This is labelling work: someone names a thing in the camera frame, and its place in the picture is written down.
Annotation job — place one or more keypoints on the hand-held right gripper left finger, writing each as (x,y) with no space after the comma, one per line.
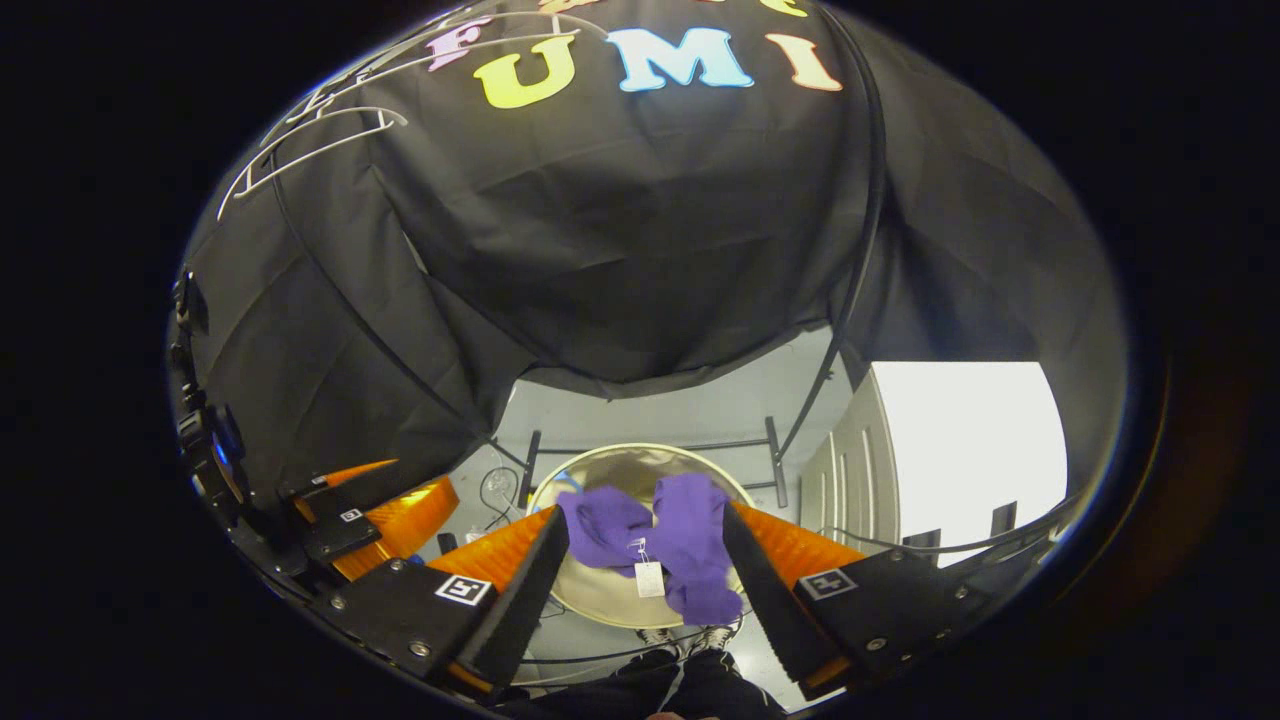
(525,600)

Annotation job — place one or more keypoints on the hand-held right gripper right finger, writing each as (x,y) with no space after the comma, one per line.
(765,600)

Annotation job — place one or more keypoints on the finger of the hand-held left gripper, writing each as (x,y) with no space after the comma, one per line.
(410,520)
(360,487)

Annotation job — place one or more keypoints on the purple knit cardigan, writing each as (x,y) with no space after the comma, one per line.
(690,530)

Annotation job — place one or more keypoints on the round beige laundry hamper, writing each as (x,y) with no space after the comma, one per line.
(620,470)

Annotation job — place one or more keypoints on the white plastic clothes hanger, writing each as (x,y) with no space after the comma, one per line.
(262,150)

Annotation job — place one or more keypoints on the person's right shoe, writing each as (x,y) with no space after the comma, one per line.
(715,637)

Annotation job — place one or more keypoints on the person's shoe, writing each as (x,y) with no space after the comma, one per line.
(660,640)
(715,637)

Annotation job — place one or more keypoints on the person's dark trousers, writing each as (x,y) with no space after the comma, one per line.
(720,690)

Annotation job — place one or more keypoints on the person's left shoe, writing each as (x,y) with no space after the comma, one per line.
(660,640)

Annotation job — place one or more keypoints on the white cabinet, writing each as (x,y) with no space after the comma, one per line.
(960,450)

